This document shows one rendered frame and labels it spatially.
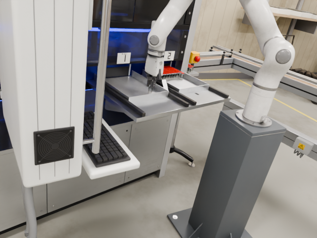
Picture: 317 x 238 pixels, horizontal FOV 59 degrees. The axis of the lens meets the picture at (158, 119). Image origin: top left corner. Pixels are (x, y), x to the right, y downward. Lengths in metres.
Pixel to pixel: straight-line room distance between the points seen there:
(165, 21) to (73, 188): 1.13
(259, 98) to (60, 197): 1.27
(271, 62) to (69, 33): 0.90
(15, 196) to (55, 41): 1.10
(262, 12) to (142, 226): 1.42
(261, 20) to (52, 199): 1.47
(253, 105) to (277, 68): 0.22
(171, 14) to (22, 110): 0.80
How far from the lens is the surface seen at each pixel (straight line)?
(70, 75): 0.81
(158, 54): 1.41
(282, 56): 1.35
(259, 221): 2.28
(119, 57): 1.56
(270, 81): 1.44
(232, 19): 5.02
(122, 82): 1.61
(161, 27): 1.31
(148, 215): 2.02
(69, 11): 0.77
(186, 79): 1.87
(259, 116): 1.50
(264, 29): 1.41
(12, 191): 1.68
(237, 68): 2.54
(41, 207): 1.83
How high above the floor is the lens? 1.44
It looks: 26 degrees down
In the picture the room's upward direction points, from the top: 10 degrees clockwise
